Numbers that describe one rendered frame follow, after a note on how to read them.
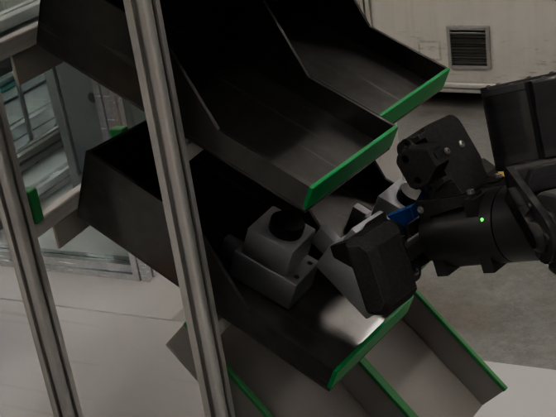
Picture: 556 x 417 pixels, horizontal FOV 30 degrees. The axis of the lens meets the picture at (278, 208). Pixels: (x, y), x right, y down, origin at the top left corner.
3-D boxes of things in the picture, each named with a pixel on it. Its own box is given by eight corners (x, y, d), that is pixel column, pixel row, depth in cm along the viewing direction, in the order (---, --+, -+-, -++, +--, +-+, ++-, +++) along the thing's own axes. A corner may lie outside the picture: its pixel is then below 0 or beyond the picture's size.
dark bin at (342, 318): (406, 314, 93) (432, 254, 89) (328, 392, 84) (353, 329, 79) (169, 162, 103) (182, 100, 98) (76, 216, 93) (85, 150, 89)
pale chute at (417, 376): (481, 405, 113) (508, 387, 109) (425, 476, 103) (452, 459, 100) (308, 214, 116) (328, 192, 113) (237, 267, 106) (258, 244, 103)
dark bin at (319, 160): (390, 150, 87) (417, 75, 82) (304, 213, 77) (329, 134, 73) (139, 2, 96) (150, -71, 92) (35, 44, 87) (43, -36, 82)
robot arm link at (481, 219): (577, 217, 83) (557, 145, 82) (459, 315, 70) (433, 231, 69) (488, 226, 89) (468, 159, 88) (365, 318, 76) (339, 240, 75)
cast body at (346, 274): (395, 299, 89) (436, 250, 84) (366, 320, 86) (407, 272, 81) (328, 229, 91) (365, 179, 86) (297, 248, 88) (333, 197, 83)
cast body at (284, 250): (312, 285, 93) (333, 226, 88) (288, 311, 89) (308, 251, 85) (234, 240, 95) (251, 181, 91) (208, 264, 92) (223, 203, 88)
